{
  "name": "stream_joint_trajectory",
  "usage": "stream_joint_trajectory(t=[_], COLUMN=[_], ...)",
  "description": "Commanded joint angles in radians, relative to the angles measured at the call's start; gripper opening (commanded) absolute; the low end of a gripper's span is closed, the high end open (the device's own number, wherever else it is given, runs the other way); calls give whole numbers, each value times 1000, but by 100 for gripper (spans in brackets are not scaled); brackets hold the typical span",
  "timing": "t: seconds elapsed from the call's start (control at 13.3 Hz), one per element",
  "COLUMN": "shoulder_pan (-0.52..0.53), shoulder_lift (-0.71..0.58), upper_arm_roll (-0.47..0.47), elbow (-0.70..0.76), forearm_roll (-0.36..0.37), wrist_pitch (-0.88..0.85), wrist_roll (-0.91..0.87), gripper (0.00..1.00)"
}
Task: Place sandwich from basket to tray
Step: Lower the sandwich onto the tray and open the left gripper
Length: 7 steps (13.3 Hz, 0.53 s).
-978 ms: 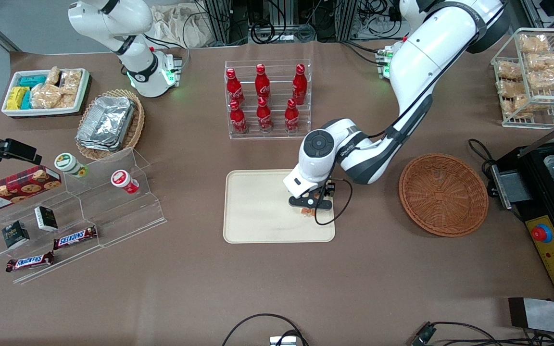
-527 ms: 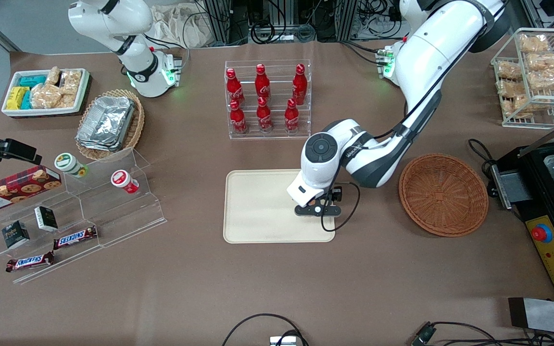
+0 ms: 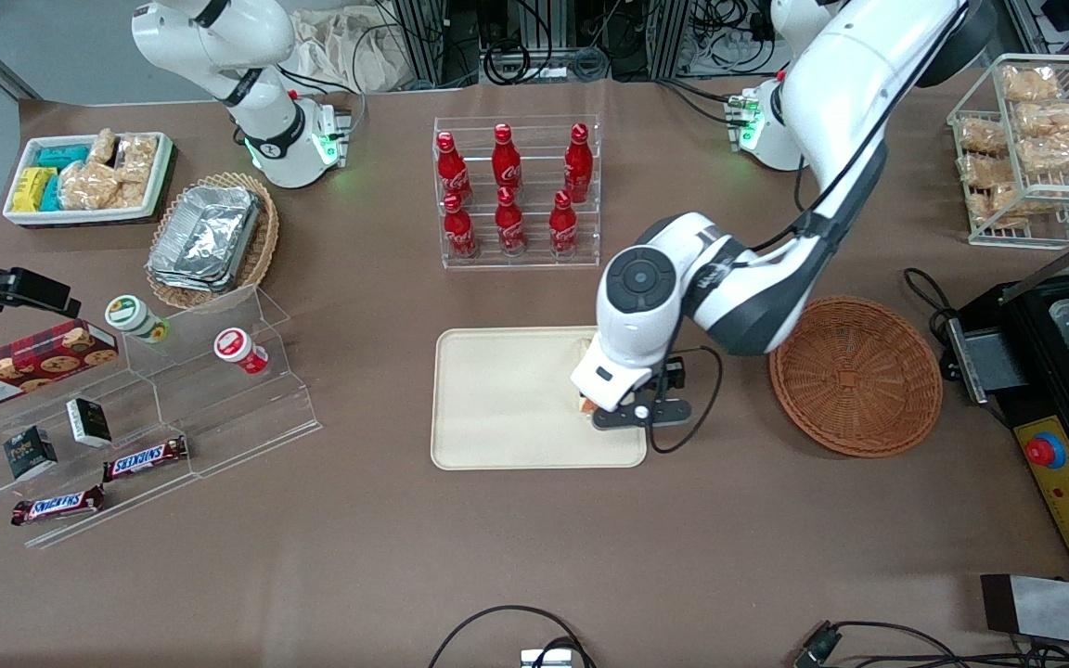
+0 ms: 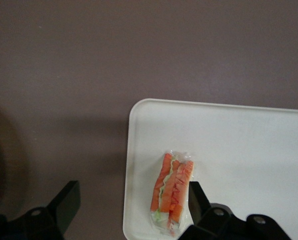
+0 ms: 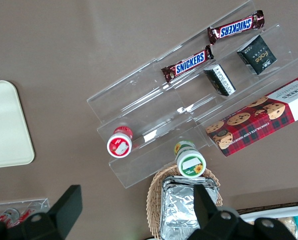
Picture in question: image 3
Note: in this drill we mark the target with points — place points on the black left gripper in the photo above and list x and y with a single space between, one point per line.
673 374

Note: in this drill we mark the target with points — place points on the beige cloth bag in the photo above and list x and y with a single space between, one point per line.
340 51

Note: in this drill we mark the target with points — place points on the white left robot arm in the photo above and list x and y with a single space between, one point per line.
850 83

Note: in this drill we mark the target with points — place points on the red tartan cookie box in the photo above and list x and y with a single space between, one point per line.
24 366

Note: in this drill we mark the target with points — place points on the red label yogurt cup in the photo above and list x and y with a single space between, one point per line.
236 347

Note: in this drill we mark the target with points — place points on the small dark carton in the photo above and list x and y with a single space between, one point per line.
89 422
31 453

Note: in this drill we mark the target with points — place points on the silver metal mount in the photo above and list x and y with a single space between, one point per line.
546 659

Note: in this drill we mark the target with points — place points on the red emergency stop button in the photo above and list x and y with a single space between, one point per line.
1045 451

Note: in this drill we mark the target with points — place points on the white rectangular snack tray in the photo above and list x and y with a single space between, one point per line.
80 216

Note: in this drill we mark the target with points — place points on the beige rectangular tray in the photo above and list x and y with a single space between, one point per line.
497 399

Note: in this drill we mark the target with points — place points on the round brown wicker basket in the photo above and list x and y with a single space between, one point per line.
855 408

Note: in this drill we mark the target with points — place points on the clear acrylic bottle rack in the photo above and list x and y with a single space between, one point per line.
534 264

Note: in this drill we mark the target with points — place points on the bagged fried snack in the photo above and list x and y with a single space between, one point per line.
1049 119
1031 83
1059 153
987 171
1008 204
983 136

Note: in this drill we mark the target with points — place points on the grey flat plate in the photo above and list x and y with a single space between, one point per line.
1054 608

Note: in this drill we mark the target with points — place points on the oval light wicker basket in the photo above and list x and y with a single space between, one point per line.
265 241

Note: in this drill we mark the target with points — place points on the yellow snack packet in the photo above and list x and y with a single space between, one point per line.
32 188

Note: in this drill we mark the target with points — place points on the black sealing machine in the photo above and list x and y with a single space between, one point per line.
1040 390

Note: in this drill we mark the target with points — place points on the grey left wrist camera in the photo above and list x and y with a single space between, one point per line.
660 414

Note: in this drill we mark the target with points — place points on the stack of foil trays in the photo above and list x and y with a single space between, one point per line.
205 237

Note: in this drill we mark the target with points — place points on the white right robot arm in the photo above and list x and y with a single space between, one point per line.
219 37

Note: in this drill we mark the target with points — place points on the aluminium frame post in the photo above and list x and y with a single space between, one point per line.
423 42
669 37

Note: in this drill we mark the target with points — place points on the brown chocolate bar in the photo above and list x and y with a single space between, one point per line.
145 458
58 506

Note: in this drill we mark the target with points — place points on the red cola bottle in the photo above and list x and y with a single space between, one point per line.
509 227
453 176
562 230
578 167
506 162
459 232

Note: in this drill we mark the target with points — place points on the green label yogurt cup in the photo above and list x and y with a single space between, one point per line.
131 315

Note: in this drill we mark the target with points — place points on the clear acrylic stepped stand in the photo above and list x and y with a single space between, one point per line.
238 417

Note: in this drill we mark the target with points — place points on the triangle sandwich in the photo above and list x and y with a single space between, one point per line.
585 404

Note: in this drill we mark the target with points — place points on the clear bag of crackers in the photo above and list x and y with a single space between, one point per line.
138 158
104 147
89 186

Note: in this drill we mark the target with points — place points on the teal snack packet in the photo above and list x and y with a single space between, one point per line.
61 156
51 195

